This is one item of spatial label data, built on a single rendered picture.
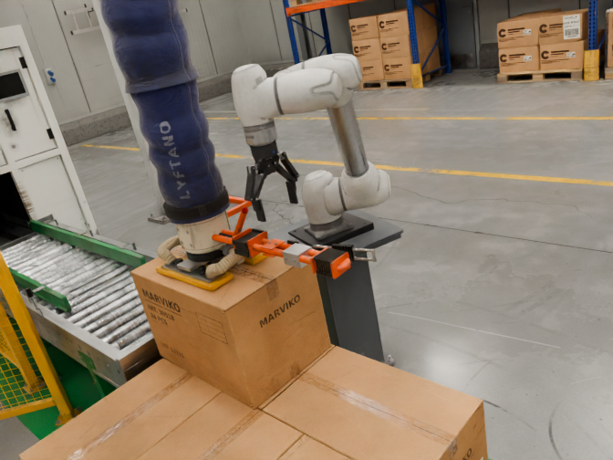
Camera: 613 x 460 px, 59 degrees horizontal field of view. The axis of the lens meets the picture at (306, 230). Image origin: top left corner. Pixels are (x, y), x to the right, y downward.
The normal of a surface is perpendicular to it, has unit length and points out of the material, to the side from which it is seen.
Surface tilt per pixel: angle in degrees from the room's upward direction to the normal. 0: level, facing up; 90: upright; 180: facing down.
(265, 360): 90
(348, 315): 90
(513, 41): 91
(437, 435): 0
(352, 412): 0
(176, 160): 73
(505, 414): 0
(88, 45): 90
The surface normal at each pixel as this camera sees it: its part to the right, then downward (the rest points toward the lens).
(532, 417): -0.19, -0.90
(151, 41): 0.34, 0.07
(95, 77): 0.73, 0.14
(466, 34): -0.66, 0.41
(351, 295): 0.46, 0.27
